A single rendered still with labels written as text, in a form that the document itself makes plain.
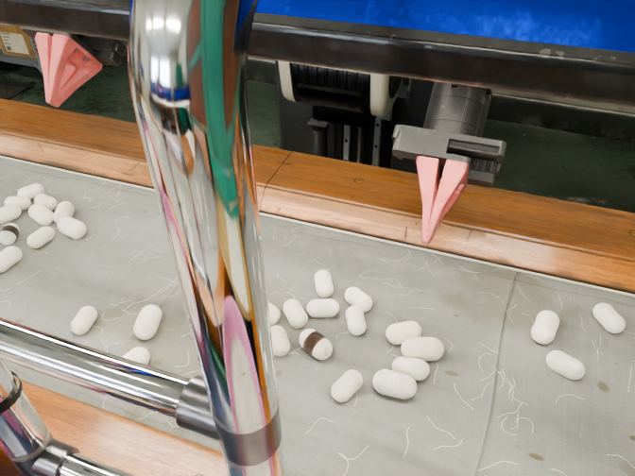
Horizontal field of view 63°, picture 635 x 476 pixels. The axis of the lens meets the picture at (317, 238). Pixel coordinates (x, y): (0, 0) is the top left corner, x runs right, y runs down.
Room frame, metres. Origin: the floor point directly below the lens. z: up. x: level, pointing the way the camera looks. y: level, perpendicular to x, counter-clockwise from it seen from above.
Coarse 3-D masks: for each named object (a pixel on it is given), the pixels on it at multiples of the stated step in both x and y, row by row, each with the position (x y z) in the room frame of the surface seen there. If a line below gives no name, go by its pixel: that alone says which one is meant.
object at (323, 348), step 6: (306, 330) 0.31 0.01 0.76; (312, 330) 0.31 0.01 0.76; (300, 336) 0.30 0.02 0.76; (306, 336) 0.30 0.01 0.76; (300, 342) 0.30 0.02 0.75; (318, 342) 0.29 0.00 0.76; (324, 342) 0.29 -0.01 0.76; (330, 342) 0.30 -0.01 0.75; (318, 348) 0.29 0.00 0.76; (324, 348) 0.29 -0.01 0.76; (330, 348) 0.29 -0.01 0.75; (312, 354) 0.29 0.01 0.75; (318, 354) 0.29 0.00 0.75; (324, 354) 0.29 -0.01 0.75; (330, 354) 0.29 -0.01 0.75
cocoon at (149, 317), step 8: (144, 312) 0.33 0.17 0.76; (152, 312) 0.33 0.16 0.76; (160, 312) 0.34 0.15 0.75; (136, 320) 0.32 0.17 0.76; (144, 320) 0.32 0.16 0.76; (152, 320) 0.32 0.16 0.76; (160, 320) 0.33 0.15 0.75; (136, 328) 0.31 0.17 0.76; (144, 328) 0.31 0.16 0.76; (152, 328) 0.32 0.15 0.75; (136, 336) 0.31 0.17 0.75; (144, 336) 0.31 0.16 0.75; (152, 336) 0.31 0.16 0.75
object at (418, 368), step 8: (400, 360) 0.27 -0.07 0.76; (408, 360) 0.27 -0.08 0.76; (416, 360) 0.27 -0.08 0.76; (392, 368) 0.27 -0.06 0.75; (400, 368) 0.27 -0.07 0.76; (408, 368) 0.27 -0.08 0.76; (416, 368) 0.27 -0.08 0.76; (424, 368) 0.27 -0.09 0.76; (416, 376) 0.26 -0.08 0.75; (424, 376) 0.26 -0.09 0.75
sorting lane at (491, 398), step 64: (0, 192) 0.56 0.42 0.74; (64, 192) 0.56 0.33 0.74; (128, 192) 0.56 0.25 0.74; (64, 256) 0.44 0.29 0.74; (128, 256) 0.43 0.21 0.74; (320, 256) 0.43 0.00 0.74; (384, 256) 0.43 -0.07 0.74; (448, 256) 0.43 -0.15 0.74; (64, 320) 0.34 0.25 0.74; (128, 320) 0.34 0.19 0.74; (320, 320) 0.34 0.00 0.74; (384, 320) 0.34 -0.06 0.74; (448, 320) 0.33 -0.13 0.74; (512, 320) 0.33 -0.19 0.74; (576, 320) 0.33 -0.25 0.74; (64, 384) 0.27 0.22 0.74; (320, 384) 0.26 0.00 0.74; (448, 384) 0.26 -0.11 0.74; (512, 384) 0.26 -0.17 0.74; (576, 384) 0.26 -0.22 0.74; (320, 448) 0.21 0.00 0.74; (384, 448) 0.20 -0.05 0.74; (448, 448) 0.20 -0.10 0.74; (512, 448) 0.20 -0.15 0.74; (576, 448) 0.20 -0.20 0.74
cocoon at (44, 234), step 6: (42, 228) 0.46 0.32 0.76; (48, 228) 0.47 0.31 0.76; (30, 234) 0.45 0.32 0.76; (36, 234) 0.45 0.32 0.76; (42, 234) 0.46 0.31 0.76; (48, 234) 0.46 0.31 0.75; (54, 234) 0.47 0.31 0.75; (30, 240) 0.45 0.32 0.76; (36, 240) 0.45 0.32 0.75; (42, 240) 0.45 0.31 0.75; (48, 240) 0.46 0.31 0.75; (30, 246) 0.44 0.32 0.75; (36, 246) 0.44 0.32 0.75
